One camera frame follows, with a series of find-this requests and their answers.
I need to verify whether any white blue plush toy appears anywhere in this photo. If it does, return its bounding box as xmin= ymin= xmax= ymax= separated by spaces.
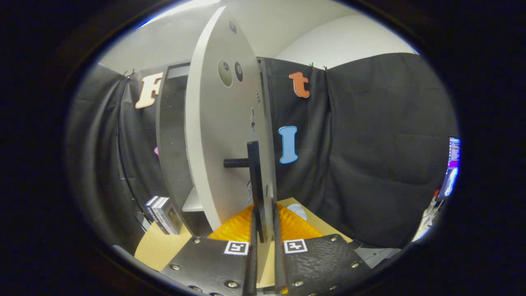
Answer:
xmin=286 ymin=204 xmax=308 ymax=221

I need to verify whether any grey cabinet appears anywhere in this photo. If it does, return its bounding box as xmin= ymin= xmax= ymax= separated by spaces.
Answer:
xmin=155 ymin=58 xmax=274 ymax=237

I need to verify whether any black backdrop cloth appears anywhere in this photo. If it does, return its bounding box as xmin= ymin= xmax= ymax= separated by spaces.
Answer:
xmin=66 ymin=53 xmax=459 ymax=249

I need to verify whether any white cabinet shelf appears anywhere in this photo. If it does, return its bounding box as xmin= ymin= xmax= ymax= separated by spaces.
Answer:
xmin=182 ymin=187 xmax=205 ymax=213

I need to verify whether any computer monitor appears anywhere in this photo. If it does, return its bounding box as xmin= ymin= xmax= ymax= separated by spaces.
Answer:
xmin=436 ymin=136 xmax=461 ymax=202

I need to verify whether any white cabinet door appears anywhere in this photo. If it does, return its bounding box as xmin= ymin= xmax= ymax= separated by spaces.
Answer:
xmin=184 ymin=6 xmax=278 ymax=247

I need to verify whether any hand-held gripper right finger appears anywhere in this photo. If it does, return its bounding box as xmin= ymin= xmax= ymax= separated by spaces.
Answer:
xmin=271 ymin=203 xmax=372 ymax=296

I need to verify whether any blue spine book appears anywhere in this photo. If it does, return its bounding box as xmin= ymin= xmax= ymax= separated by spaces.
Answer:
xmin=145 ymin=196 xmax=165 ymax=231

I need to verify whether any black door handle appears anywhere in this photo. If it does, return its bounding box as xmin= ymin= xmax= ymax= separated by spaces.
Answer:
xmin=224 ymin=141 xmax=268 ymax=243

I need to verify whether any grey cover book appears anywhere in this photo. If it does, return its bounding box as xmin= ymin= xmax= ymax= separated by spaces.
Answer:
xmin=157 ymin=197 xmax=183 ymax=235

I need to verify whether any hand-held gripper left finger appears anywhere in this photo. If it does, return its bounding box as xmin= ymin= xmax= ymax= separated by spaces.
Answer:
xmin=159 ymin=203 xmax=258 ymax=296

